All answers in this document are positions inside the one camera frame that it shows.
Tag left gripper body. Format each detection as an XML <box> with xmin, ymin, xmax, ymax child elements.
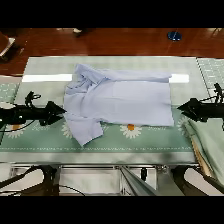
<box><xmin>33</xmin><ymin>104</ymin><xmax>53</xmax><ymax>127</ymax></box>

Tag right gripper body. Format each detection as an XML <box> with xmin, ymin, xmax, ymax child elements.
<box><xmin>193</xmin><ymin>99</ymin><xmax>212</xmax><ymax>123</ymax></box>

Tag pale green garment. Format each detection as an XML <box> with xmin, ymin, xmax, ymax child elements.
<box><xmin>183</xmin><ymin>117</ymin><xmax>224</xmax><ymax>188</ymax></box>

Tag light blue shirt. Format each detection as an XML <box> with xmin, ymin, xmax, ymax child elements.
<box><xmin>62</xmin><ymin>63</ymin><xmax>176</xmax><ymax>148</ymax></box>

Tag blue round object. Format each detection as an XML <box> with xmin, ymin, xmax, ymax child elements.
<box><xmin>167</xmin><ymin>31</ymin><xmax>183</xmax><ymax>42</ymax></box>

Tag black cable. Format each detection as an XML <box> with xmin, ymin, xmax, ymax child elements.
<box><xmin>0</xmin><ymin>119</ymin><xmax>36</xmax><ymax>134</ymax></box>
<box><xmin>57</xmin><ymin>184</ymin><xmax>87</xmax><ymax>197</ymax></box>

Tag silver frame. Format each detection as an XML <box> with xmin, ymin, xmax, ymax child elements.
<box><xmin>0</xmin><ymin>161</ymin><xmax>224</xmax><ymax>197</ymax></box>

